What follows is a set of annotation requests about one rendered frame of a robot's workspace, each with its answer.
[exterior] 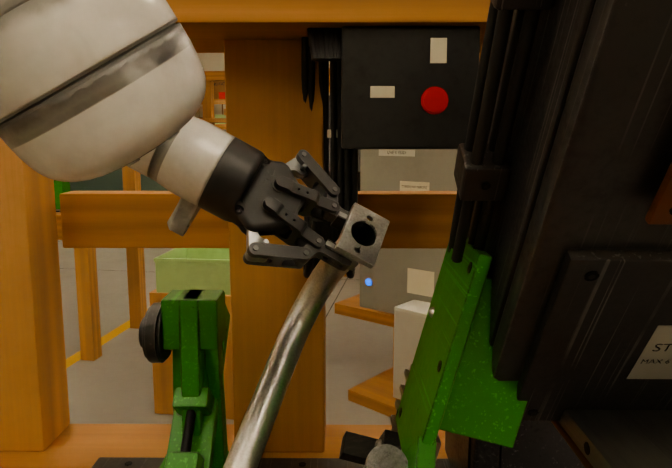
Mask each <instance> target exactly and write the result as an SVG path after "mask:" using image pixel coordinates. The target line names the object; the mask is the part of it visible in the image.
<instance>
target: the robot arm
mask: <svg viewBox="0 0 672 468"><path fill-rule="evenodd" d="M176 21H177V17H176V16H175V14H174V12H173V11H172V9H171V7H170V6H169V4H168V3H167V1H166V0H0V138H1V139H2V140H3V141H4V142H5V143H6V144H7V146H8V147H9V148H10V149H11V150H12V151H13V152H14V153H15V154H16V155H17V156H18V157H19V158H20V159H21V160H22V161H23V162H24V163H26V164H27V165H28V166H29V167H31V168H32V169H33V170H35V171H36V172H38V173H39V174H41V175H43V176H45V177H47V178H49V179H53V180H56V181H61V182H79V181H86V180H91V179H94V178H97V177H102V176H105V175H107V174H109V173H112V172H114V171H116V170H118V169H121V168H123V167H125V166H128V167H130V168H131V169H133V170H135V171H137V172H139V173H141V174H143V175H145V176H147V177H150V179H152V180H154V181H156V182H157V183H158V184H160V185H161V186H163V187H164V188H165V189H167V190H168V191H170V192H172V193H173V194H175V195H177V196H179V197H181V198H180V200H179V202H178V204H177V206H176V208H175V210H174V212H173V213H172V215H171V217H170V218H169V220H168V222H167V224H168V228H169V230H171V231H173V232H175V233H177V234H179V235H181V236H184V234H185V233H186V232H187V230H188V228H189V227H190V225H191V223H192V222H193V220H194V218H195V217H196V215H197V213H198V212H199V210H200V209H201V208H202V209H204V210H205V211H207V212H209V213H211V214H213V215H215V216H217V217H219V218H221V219H223V220H225V221H228V222H232V223H234V224H235V225H237V226H238V227H239V229H240V230H241V232H242V233H244V234H245V235H246V252H245V254H244V255H243V261H244V262H245V263H246V264H248V265H259V266H271V267H283V268H295V269H301V268H302V267H303V266H304V265H305V264H306V263H307V262H308V261H309V260H310V259H312V258H318V259H320V260H322V261H324V262H326V263H328V264H329V265H332V266H333V267H335V268H337V269H338V270H341V271H346V270H353V269H354V268H355V267H357V266H358V264H359V262H357V261H355V260H353V259H351V258H349V257H347V256H345V255H343V254H342V253H340V252H338V251H336V250H334V248H335V246H336V243H335V242H333V241H331V240H329V239H328V240H327V241H326V242H325V240H324V238H323V237H322V236H320V235H319V234H317V233H316V232H315V231H313V230H312V229H310V228H309V227H308V226H307V223H306V222H305V221H304V220H303V219H301V218H300V217H299V216H298V215H301V216H304V217H307V216H311V217H313V218H316V219H319V220H321V221H324V222H331V225H330V226H331V227H333V228H335V229H337V230H339V231H342V229H343V226H344V224H345V221H346V219H347V216H348V214H349V212H348V211H346V210H345V209H343V208H341V207H340V205H339V203H338V194H339V193H340V188H339V187H338V186H337V184H336V183H335V182H334V181H333V180H332V179H331V178H330V176H329V175H328V174H327V173H326V172H325V171H324V170H323V169H322V167H321V166H320V165H319V164H318V163H317V162H316V161H315V160H314V158H313V157H312V156H311V155H310V154H309V153H308V152H307V151H306V150H300V151H299V152H298V153H297V155H296V157H295V158H293V159H292V160H290V161H289V162H287V163H283V162H277V161H272V160H269V159H268V158H267V157H266V156H265V155H264V153H263V152H262V151H260V150H258V149H256V148H255V147H253V146H251V145H249V144H247V143H245V142H244V141H242V140H240V139H238V138H236V137H234V136H233V135H231V134H229V133H227V132H225V131H224V130H222V129H220V128H218V127H216V126H214V125H213V124H211V123H209V122H206V121H204V120H202V119H199V118H196V117H194V115H195V113H196V112H197V111H198V109H199V108H200V105H201V103H202V101H203V99H204V96H205V91H206V77H205V73H204V69H203V67H202V64H201V62H200V59H199V57H198V55H197V52H196V50H195V48H194V46H193V44H192V42H191V40H190V38H189V37H188V35H187V33H186V31H185V30H184V29H183V27H182V25H181V23H177V24H176V23H175V22H176ZM297 179H301V180H302V181H303V182H304V183H305V184H306V186H307V187H306V186H304V185H301V184H299V183H298V181H297ZM290 229H292V230H290ZM267 235H275V236H276V237H278V238H279V239H280V240H282V241H283V242H285V243H286V244H288V245H290V246H288V245H278V244H270V242H269V240H268V239H264V238H262V237H260V236H267Z"/></svg>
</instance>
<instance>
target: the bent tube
mask: <svg viewBox="0 0 672 468"><path fill-rule="evenodd" d="M367 218H369V219H370V221H369V220H368V219H367ZM389 223H390V221H389V220H387V219H385V218H383V217H381V216H380V215H378V214H376V213H374V212H372V211H370V210H369V209H367V208H365V207H363V206H361V205H359V204H358V203H356V202H355V203H354V204H353V205H352V207H351V209H350V212H349V214H348V216H347V219H346V221H345V224H344V226H343V229H342V231H341V233H340V236H339V238H338V240H337V241H336V242H335V243H336V246H335V248H334V250H336V251H338V252H340V253H342V254H343V255H345V256H347V257H349V258H351V259H353V260H355V261H357V262H359V263H360V264H362V265H364V266H366V267H368V268H370V269H371V268H372V267H373V266H374V265H375V262H376V259H377V257H378V254H379V251H380V248H381V245H382V243H383V240H384V237H385V234H386V231H387V228H388V226H389ZM348 271H349V270H346V271H341V270H338V269H337V268H335V267H333V266H332V265H329V264H328V263H326V262H324V261H322V260H320V261H319V262H318V264H317V265H316V267H315V268H314V270H313V271H312V273H311V274H310V276H309V278H308V279H307V281H306V283H305V284H304V286H303V288H302V289H301V291H300V293H299V295H298V296H297V298H296V300H295V302H294V304H293V306H292V308H291V310H290V312H289V314H288V316H287V318H286V320H285V322H284V324H283V326H282V328H281V330H280V332H279V335H278V337H277V339H276V342H275V344H274V346H273V349H272V351H271V353H270V356H269V358H268V361H267V363H266V365H265V368H264V370H263V373H262V375H261V377H260V380H259V382H258V384H257V387H256V389H255V392H254V394H253V396H252V399H251V401H250V404H249V406H248V408H247V411H246V413H245V416H244V418H243V420H242V423H241V425H240V427H239V430H238V432H237V435H236V437H235V439H234V442H233V444H232V447H231V449H230V451H229V454H228V456H227V458H226V461H225V463H224V466H223V468H257V467H258V465H259V462H260V459H261V457H262V454H263V451H264V449H265V446H266V444H267V441H268V438H269V436H270V433H271V430H272V428H273V425H274V422H275V420H276V417H277V415H278V412H279V409H280V407H281V404H282V401H283V399H284V396H285V394H286V391H287V388H288V386H289V383H290V380H291V378H292V375H293V373H294V370H295V367H296V365H297V362H298V359H299V357H300V354H301V352H302V349H303V347H304V344H305V342H306V340H307V337H308V335H309V333H310V331H311V329H312V327H313V325H314V323H315V321H316V319H317V317H318V315H319V313H320V311H321V309H322V308H323V306H324V304H325V302H326V301H327V299H328V297H329V296H330V294H331V293H332V291H333V290H334V288H335V287H336V285H337V284H338V282H339V281H340V280H341V279H342V277H343V276H344V275H345V274H346V273H347V272H348Z"/></svg>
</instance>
